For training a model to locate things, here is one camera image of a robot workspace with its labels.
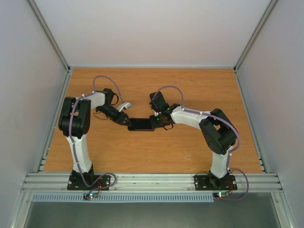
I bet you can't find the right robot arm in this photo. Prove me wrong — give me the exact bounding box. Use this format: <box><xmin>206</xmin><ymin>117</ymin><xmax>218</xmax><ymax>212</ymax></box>
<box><xmin>150</xmin><ymin>92</ymin><xmax>238</xmax><ymax>189</ymax></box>

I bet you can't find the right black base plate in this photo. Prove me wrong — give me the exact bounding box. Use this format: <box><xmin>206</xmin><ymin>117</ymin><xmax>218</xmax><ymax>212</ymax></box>
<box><xmin>193</xmin><ymin>172</ymin><xmax>238</xmax><ymax>190</ymax></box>

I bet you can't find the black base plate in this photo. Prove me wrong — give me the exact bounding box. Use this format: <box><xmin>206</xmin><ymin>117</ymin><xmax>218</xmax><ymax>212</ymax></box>
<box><xmin>67</xmin><ymin>175</ymin><xmax>114</xmax><ymax>191</ymax></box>
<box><xmin>193</xmin><ymin>172</ymin><xmax>238</xmax><ymax>190</ymax></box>

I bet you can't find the grey slotted cable duct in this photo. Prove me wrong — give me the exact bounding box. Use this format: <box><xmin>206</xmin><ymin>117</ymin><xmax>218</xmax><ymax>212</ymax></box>
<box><xmin>32</xmin><ymin>193</ymin><xmax>214</xmax><ymax>203</ymax></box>

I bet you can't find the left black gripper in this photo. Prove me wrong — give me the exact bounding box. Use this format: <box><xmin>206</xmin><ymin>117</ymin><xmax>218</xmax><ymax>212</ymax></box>
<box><xmin>98</xmin><ymin>105</ymin><xmax>133</xmax><ymax>127</ymax></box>

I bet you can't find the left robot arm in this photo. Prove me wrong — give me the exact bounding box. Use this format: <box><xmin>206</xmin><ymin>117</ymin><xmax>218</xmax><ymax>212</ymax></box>
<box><xmin>58</xmin><ymin>88</ymin><xmax>132</xmax><ymax>189</ymax></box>

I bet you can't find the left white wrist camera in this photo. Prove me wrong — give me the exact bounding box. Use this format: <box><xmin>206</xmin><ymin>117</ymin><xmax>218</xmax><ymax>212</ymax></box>
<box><xmin>116</xmin><ymin>102</ymin><xmax>132</xmax><ymax>112</ymax></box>

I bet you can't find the aluminium front rail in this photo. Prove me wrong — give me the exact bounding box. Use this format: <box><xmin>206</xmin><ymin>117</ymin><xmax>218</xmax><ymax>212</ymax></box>
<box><xmin>21</xmin><ymin>172</ymin><xmax>283</xmax><ymax>193</ymax></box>

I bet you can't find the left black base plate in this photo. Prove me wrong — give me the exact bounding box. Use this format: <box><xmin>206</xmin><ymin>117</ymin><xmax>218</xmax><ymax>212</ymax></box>
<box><xmin>67</xmin><ymin>175</ymin><xmax>114</xmax><ymax>191</ymax></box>

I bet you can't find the black phone case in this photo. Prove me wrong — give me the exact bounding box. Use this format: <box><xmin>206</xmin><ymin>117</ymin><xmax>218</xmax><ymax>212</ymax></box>
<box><xmin>150</xmin><ymin>92</ymin><xmax>165</xmax><ymax>105</ymax></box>
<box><xmin>127</xmin><ymin>117</ymin><xmax>155</xmax><ymax>132</ymax></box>

